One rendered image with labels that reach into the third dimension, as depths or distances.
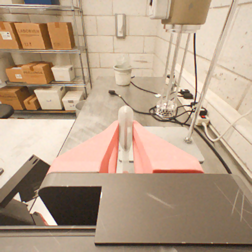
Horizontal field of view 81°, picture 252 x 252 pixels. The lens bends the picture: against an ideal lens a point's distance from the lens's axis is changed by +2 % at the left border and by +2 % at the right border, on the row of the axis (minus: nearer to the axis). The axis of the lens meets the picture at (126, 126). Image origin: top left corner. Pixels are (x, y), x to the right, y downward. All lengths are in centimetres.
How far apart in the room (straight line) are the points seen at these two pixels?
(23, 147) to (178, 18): 64
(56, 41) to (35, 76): 57
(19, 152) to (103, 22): 211
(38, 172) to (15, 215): 6
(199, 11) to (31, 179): 44
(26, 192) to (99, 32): 236
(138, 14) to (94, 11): 58
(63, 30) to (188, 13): 193
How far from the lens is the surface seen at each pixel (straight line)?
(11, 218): 26
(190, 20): 41
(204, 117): 76
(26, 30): 242
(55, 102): 254
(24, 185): 26
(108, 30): 247
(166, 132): 65
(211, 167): 59
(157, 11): 41
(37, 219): 30
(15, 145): 72
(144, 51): 250
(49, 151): 62
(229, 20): 50
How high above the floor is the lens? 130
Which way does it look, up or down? 36 degrees down
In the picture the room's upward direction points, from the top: 1 degrees clockwise
